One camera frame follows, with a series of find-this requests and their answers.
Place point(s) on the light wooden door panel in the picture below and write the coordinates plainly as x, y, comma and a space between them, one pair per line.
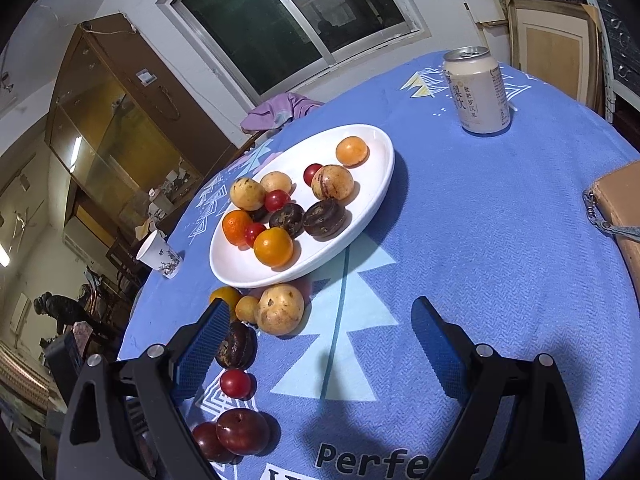
555, 50

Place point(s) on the tan striped passion fruit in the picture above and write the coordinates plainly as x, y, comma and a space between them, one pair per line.
332, 182

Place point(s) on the red cherry tomato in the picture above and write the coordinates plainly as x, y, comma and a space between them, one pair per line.
254, 233
312, 174
235, 383

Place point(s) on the large tan fruit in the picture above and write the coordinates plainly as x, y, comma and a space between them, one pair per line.
281, 308

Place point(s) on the tan round fruit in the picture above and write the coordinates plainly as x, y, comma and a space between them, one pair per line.
246, 193

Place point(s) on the beige drink can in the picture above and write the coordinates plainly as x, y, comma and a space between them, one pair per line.
475, 95

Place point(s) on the dark red plum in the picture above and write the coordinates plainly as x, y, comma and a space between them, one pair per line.
242, 430
205, 442

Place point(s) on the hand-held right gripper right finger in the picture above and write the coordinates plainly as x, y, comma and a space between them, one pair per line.
437, 350

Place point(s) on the purple cloth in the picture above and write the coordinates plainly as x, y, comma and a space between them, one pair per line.
275, 112

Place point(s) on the wooden glass door cabinet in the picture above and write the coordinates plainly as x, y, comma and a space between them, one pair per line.
125, 135

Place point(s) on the wooden chair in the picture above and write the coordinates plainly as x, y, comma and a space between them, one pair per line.
246, 146

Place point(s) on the blue printed tablecloth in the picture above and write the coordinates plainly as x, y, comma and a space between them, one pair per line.
475, 260

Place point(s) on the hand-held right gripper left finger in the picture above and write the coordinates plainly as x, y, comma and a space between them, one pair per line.
202, 350

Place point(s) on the white label on cabinet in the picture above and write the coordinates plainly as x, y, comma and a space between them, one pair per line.
146, 77

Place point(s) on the white printed paper cup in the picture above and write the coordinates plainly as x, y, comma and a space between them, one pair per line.
157, 255

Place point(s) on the tan leather wallet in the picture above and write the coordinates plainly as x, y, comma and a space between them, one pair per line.
620, 195

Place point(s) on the orange striped fruit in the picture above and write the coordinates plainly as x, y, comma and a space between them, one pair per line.
352, 151

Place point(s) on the white oval plate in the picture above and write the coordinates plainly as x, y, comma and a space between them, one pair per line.
375, 180

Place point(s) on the dark purple passion fruit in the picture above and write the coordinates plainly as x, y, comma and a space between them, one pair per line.
325, 218
240, 345
286, 221

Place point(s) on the white metal rack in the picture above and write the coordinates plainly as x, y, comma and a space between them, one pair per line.
609, 95

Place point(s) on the yellow orange tomato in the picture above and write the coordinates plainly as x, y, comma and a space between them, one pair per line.
273, 246

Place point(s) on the small tan fruit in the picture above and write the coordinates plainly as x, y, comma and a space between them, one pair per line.
246, 308
275, 181

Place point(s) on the sliding glass window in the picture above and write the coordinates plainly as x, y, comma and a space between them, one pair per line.
260, 20

